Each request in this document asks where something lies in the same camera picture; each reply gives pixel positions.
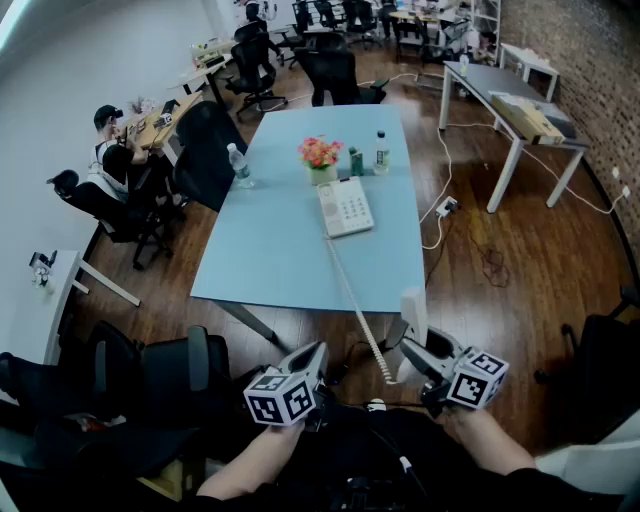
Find person's right forearm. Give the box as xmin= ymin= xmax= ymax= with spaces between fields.
xmin=434 ymin=407 xmax=539 ymax=476

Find potted pink orange flowers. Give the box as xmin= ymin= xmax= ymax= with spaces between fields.
xmin=297 ymin=134 xmax=346 ymax=187

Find white power cable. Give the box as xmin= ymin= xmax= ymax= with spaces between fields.
xmin=418 ymin=124 xmax=454 ymax=251

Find white desk telephone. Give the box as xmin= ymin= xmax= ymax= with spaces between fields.
xmin=316 ymin=175 xmax=376 ymax=240

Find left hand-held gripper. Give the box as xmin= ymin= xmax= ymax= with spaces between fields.
xmin=243 ymin=341 xmax=335 ymax=432

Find white metal shelf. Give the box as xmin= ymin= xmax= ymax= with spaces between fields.
xmin=469 ymin=0 xmax=503 ymax=51

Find small black device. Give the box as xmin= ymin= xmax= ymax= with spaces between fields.
xmin=28 ymin=249 xmax=59 ymax=272

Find person's left forearm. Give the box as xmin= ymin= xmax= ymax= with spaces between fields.
xmin=196 ymin=419 xmax=307 ymax=501

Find pale drink bottle black cap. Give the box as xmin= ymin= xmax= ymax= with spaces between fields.
xmin=372 ymin=130 xmax=392 ymax=176

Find small white table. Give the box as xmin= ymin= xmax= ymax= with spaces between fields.
xmin=499 ymin=43 xmax=561 ymax=104

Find person's black clothing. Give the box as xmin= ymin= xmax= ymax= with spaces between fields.
xmin=194 ymin=402 xmax=631 ymax=512

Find black mesh office chair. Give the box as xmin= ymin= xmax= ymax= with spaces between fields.
xmin=173 ymin=100 xmax=250 ymax=214

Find long cardboard box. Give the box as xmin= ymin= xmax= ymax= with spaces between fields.
xmin=489 ymin=93 xmax=567 ymax=147

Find clear water bottle green label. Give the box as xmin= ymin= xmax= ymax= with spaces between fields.
xmin=226 ymin=142 xmax=256 ymax=190

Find grey table white legs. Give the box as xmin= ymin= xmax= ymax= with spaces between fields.
xmin=438 ymin=60 xmax=591 ymax=214

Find black floor cable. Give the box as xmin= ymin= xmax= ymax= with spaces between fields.
xmin=424 ymin=209 xmax=512 ymax=290

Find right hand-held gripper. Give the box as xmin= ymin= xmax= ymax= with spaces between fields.
xmin=399 ymin=327 xmax=510 ymax=419

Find light blue table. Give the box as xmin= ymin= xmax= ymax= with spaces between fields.
xmin=189 ymin=103 xmax=426 ymax=352

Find white telephone handset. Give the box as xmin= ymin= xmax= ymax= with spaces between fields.
xmin=396 ymin=286 xmax=430 ymax=387

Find white side table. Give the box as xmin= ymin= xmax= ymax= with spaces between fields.
xmin=9 ymin=249 xmax=142 ymax=367

